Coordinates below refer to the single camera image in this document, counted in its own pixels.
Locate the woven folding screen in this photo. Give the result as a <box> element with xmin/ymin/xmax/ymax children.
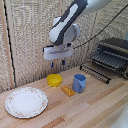
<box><xmin>0</xmin><ymin>0</ymin><xmax>128</xmax><ymax>93</ymax></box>

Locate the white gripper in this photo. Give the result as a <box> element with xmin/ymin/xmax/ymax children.
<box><xmin>43</xmin><ymin>42</ymin><xmax>74</xmax><ymax>69</ymax></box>

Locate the metal dish rack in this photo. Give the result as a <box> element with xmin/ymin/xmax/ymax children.
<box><xmin>90</xmin><ymin>50</ymin><xmax>127</xmax><ymax>72</ymax></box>

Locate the black cable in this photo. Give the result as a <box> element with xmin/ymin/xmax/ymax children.
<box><xmin>73</xmin><ymin>13</ymin><xmax>128</xmax><ymax>50</ymax></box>

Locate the blue mug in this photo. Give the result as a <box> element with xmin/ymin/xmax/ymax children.
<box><xmin>72</xmin><ymin>73</ymin><xmax>87</xmax><ymax>94</ymax></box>

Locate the yellow bowl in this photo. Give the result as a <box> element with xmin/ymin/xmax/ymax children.
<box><xmin>46</xmin><ymin>73</ymin><xmax>64</xmax><ymax>88</ymax></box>

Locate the white plate floral rim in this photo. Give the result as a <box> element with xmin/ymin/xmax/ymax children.
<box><xmin>4</xmin><ymin>86</ymin><xmax>49</xmax><ymax>120</ymax></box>

